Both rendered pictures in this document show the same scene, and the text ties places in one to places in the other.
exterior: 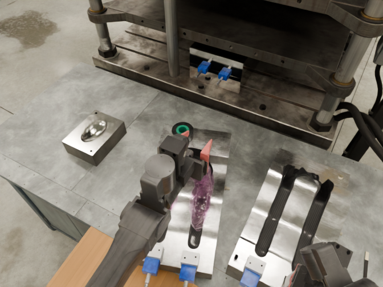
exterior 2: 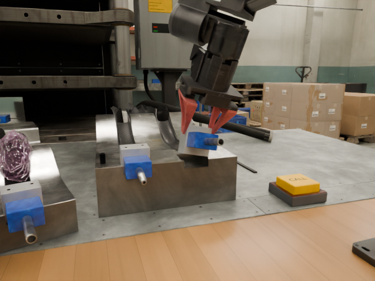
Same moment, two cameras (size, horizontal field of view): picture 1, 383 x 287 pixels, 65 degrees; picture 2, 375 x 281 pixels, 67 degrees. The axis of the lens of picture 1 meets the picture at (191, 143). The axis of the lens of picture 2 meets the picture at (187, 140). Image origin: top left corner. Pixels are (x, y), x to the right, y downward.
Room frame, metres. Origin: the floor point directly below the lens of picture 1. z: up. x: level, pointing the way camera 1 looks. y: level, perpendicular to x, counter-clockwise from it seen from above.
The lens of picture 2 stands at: (-0.15, 0.10, 1.04)
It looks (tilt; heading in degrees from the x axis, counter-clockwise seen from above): 13 degrees down; 315
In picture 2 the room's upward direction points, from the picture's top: straight up
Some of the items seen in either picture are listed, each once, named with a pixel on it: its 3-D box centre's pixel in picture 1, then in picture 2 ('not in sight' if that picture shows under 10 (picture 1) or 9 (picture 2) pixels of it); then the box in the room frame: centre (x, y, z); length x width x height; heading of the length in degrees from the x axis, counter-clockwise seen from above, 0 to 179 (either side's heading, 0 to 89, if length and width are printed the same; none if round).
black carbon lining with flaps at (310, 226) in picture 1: (295, 210); (145, 125); (0.43, -0.32, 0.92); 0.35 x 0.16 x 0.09; 152
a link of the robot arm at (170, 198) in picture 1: (163, 190); not in sight; (0.33, 0.06, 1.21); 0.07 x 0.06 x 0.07; 154
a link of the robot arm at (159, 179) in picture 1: (151, 194); not in sight; (0.30, 0.08, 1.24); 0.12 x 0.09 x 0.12; 154
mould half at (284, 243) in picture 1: (296, 214); (149, 143); (0.44, -0.33, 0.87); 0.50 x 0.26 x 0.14; 152
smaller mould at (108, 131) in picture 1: (96, 136); not in sight; (0.79, 0.39, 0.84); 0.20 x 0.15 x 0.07; 152
